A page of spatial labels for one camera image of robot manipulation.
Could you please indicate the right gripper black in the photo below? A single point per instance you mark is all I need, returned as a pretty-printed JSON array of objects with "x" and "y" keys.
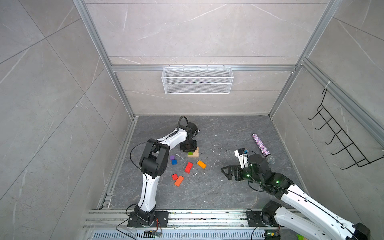
[{"x": 237, "y": 168}]

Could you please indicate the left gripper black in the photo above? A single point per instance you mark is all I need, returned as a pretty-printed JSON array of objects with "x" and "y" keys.
[{"x": 184, "y": 147}]

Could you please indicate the natural wood block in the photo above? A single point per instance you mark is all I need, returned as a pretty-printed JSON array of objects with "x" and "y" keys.
[{"x": 196, "y": 153}]

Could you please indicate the red arch block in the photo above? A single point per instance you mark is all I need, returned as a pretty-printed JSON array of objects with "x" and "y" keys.
[{"x": 188, "y": 167}]

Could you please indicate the yellow-orange rectangular block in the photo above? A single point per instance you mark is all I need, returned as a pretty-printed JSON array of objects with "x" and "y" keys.
[{"x": 202, "y": 164}]

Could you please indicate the orange rectangular block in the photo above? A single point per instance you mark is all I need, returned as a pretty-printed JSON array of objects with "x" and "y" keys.
[{"x": 179, "y": 180}]

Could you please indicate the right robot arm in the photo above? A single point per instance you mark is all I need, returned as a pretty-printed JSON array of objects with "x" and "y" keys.
[{"x": 317, "y": 222}]

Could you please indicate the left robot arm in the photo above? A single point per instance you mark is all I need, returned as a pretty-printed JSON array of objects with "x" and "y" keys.
[{"x": 154, "y": 161}]

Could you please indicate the glitter purple tube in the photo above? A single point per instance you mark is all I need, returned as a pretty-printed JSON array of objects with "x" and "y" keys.
[{"x": 266, "y": 153}]

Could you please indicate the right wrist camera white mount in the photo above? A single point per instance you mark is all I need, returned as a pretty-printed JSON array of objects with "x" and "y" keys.
[{"x": 242, "y": 155}]

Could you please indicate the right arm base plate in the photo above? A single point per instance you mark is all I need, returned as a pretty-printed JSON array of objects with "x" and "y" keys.
[{"x": 254, "y": 218}]

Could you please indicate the white wire mesh basket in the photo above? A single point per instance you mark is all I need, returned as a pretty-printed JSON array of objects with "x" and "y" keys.
[{"x": 197, "y": 80}]

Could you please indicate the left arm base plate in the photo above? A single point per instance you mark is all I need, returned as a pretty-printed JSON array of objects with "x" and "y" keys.
[{"x": 151, "y": 220}]

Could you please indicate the aluminium mounting rail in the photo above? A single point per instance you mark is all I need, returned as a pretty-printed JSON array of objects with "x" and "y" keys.
[{"x": 178, "y": 220}]

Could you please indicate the white perforated cable tray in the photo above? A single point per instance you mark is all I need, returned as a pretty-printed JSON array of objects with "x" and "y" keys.
[{"x": 231, "y": 234}]

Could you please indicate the black wire hook rack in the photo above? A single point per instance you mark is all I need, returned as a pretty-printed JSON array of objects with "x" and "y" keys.
[{"x": 341, "y": 135}]

